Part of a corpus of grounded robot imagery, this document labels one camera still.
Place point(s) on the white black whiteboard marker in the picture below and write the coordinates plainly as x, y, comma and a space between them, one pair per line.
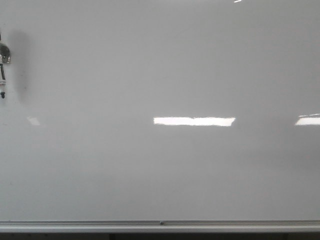
2, 71

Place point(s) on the white whiteboard with aluminium frame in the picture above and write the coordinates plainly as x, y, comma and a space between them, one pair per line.
160, 116

